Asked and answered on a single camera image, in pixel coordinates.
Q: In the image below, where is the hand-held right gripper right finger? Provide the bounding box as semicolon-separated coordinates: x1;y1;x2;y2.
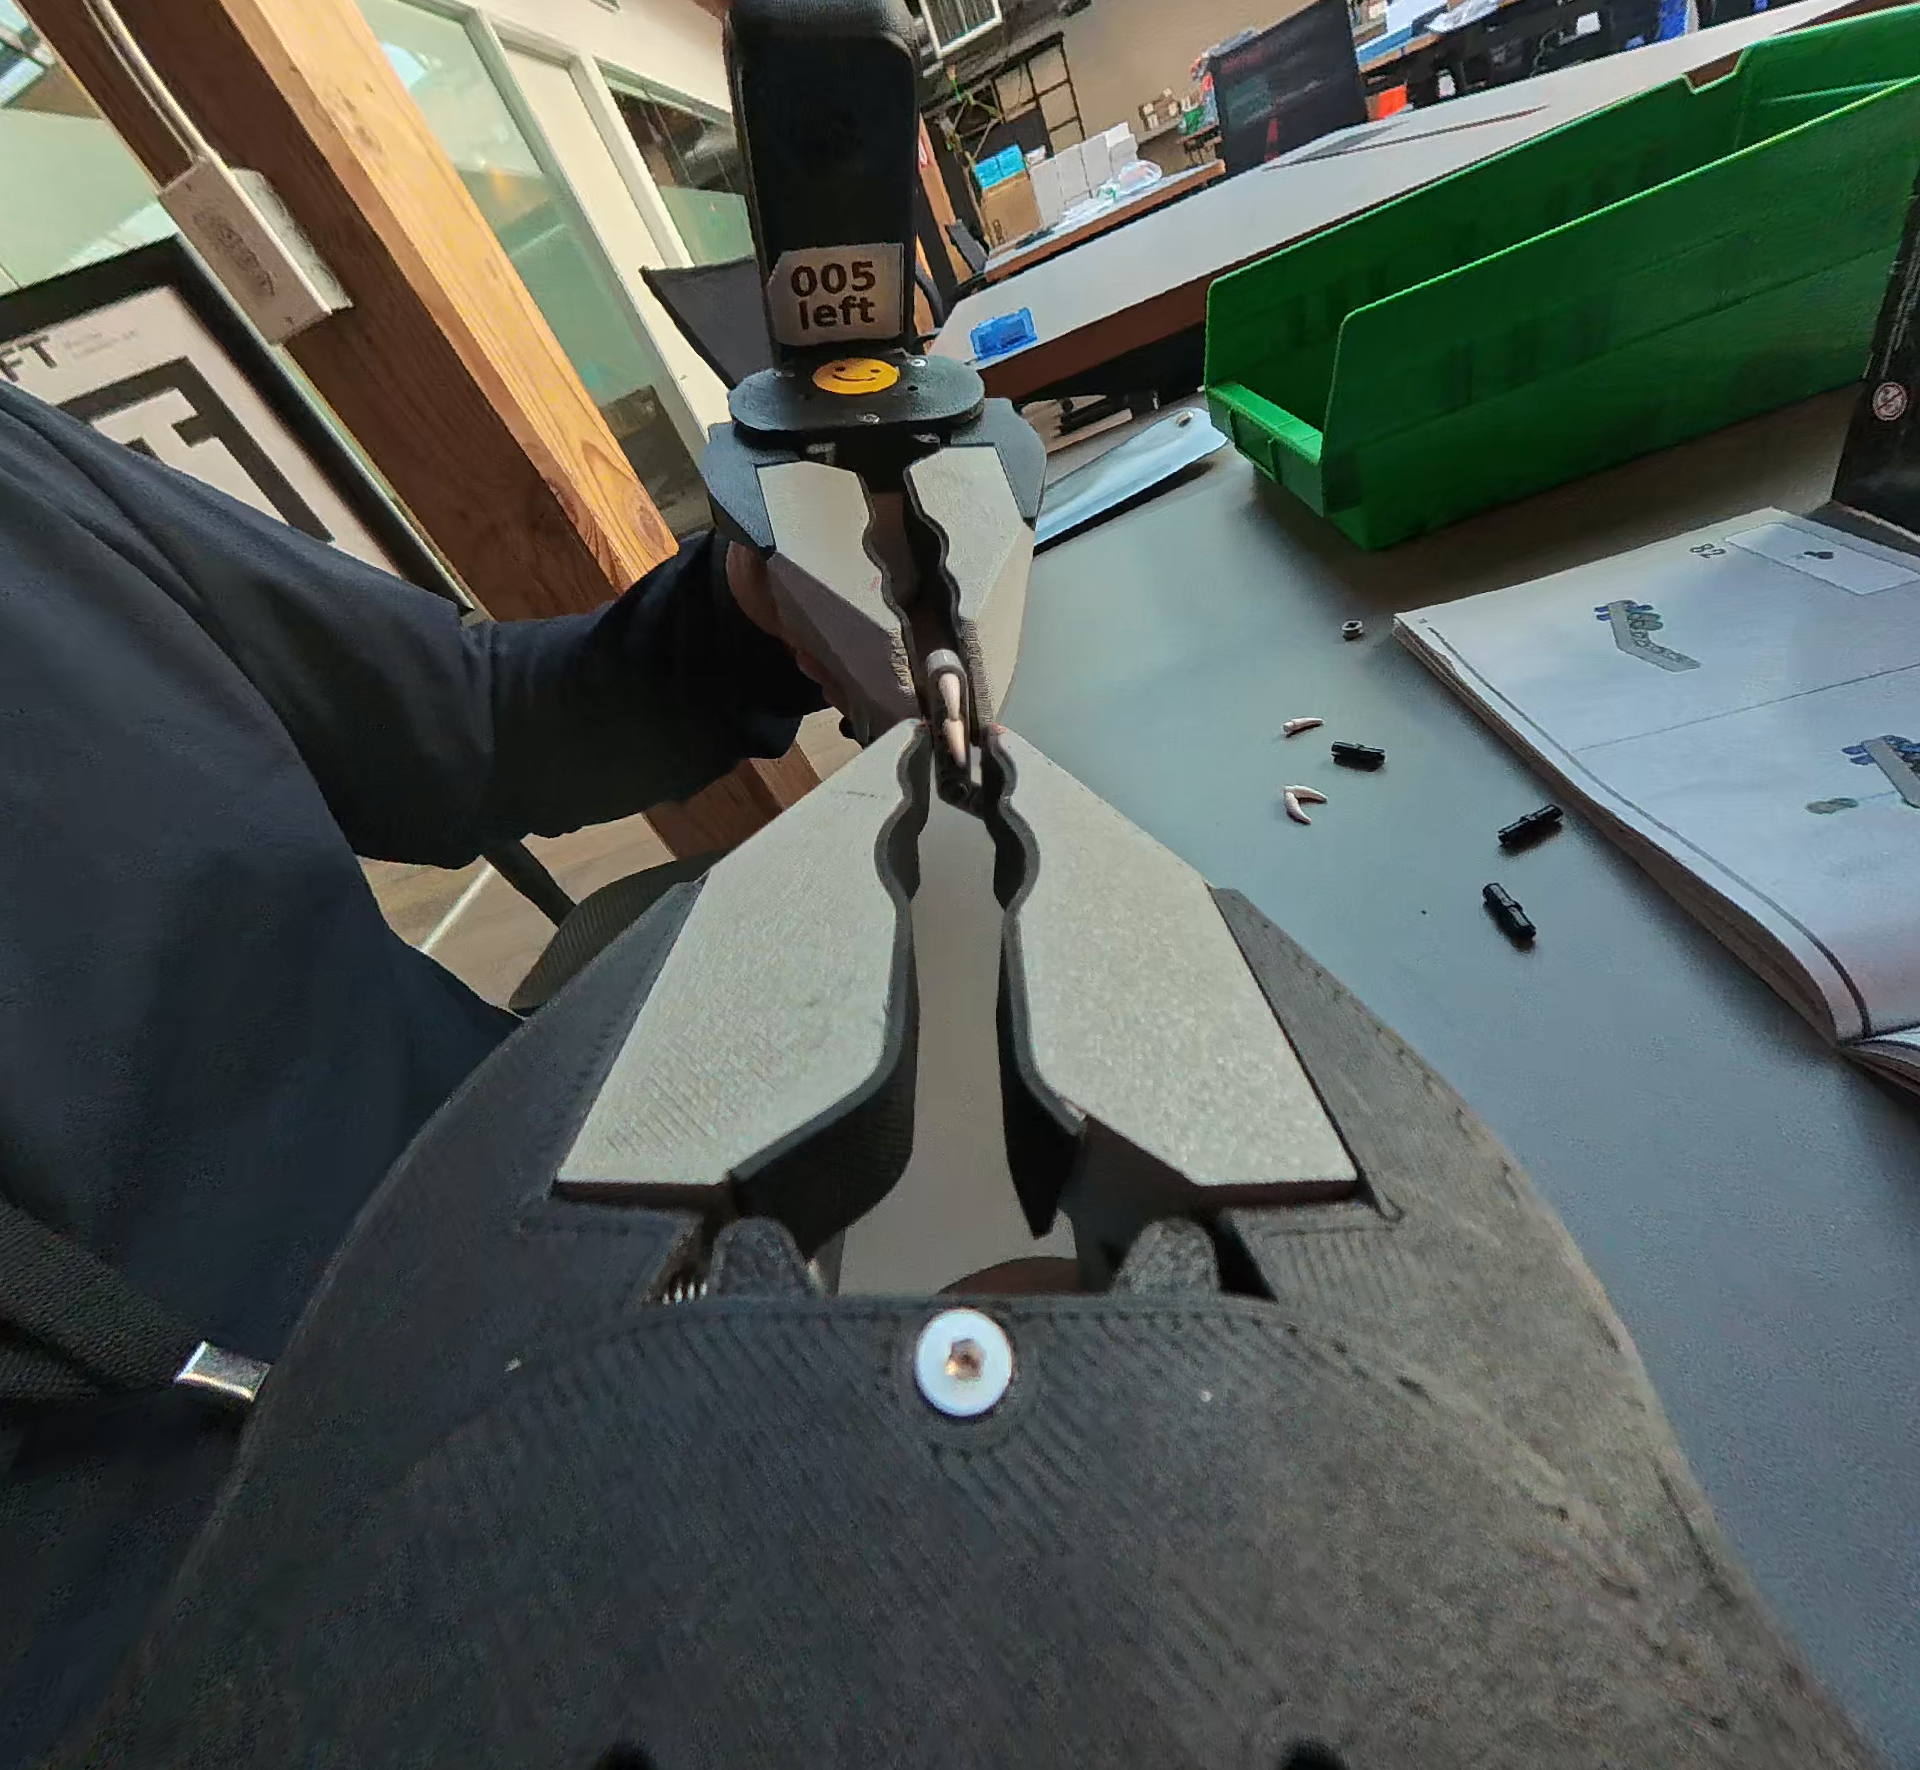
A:
980;729;1362;1280

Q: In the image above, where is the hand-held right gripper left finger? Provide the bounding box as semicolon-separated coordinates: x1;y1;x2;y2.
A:
551;720;930;1274

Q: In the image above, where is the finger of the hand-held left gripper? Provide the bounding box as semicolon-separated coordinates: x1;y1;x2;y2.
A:
755;462;939;743
903;445;1038;729

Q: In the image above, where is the person's left forearm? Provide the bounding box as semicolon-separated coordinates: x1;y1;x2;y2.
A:
451;531;828;872

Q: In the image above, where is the lego instruction booklet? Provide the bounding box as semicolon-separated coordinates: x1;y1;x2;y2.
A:
1395;508;1920;1097

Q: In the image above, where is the black lego set box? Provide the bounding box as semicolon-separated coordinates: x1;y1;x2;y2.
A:
1830;226;1920;556

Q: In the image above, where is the person's left hand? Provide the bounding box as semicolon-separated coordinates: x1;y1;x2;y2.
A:
724;531;876;743

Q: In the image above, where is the clear plastic bag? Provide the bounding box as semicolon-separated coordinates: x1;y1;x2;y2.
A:
1034;413;1231;549

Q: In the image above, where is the black office chair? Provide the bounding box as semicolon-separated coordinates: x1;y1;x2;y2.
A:
643;257;758;362

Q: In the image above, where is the stack of white boxes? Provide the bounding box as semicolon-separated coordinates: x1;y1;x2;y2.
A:
1034;120;1145;216

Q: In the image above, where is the wooden pillar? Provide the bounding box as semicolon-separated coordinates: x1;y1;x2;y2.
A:
0;0;820;858

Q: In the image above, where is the black computer monitor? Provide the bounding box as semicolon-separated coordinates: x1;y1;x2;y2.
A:
1211;0;1371;174

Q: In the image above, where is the grey wood-edged table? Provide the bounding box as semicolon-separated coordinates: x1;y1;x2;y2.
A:
930;0;1920;400

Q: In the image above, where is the green plastic bin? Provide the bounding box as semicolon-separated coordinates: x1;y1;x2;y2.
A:
1204;5;1920;555

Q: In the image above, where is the framed black white poster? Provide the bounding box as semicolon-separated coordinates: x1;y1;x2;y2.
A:
0;244;474;603

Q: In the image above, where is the white wall box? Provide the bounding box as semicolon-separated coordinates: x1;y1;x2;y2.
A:
156;158;354;347

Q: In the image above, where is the black hoodie drawstring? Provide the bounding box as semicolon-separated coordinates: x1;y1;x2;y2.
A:
0;1201;273;1412

